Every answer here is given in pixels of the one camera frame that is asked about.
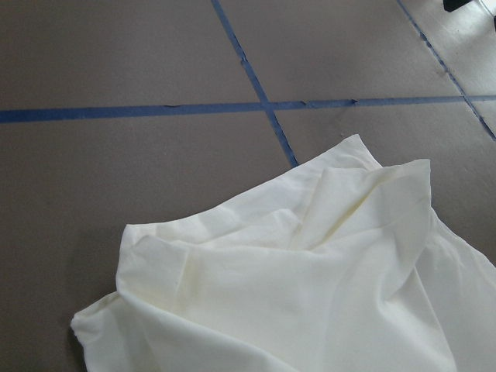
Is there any cream cat print t-shirt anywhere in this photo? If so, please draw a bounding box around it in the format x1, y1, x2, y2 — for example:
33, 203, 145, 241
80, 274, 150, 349
71, 135, 495, 371

